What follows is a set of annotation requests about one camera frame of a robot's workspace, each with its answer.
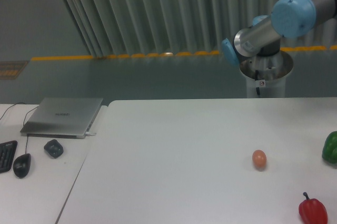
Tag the brown egg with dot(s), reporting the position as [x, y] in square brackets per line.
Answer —
[259, 159]

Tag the silver closed laptop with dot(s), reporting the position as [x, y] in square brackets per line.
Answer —
[67, 118]

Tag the green bell pepper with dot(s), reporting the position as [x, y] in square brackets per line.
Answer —
[329, 148]

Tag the grey pleated curtain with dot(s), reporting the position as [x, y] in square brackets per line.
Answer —
[118, 27]

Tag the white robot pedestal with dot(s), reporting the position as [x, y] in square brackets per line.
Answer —
[265, 76]

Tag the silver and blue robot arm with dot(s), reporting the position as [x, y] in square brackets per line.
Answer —
[288, 19]

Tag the red bell pepper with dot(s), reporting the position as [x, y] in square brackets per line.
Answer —
[312, 211]

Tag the small black controller device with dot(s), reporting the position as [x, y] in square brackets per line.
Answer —
[54, 148]

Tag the white usb dongle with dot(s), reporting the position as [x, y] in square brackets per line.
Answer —
[89, 134]

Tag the black keyboard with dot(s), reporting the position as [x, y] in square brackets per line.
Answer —
[7, 153]

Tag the black computer mouse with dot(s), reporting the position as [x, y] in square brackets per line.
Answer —
[21, 165]

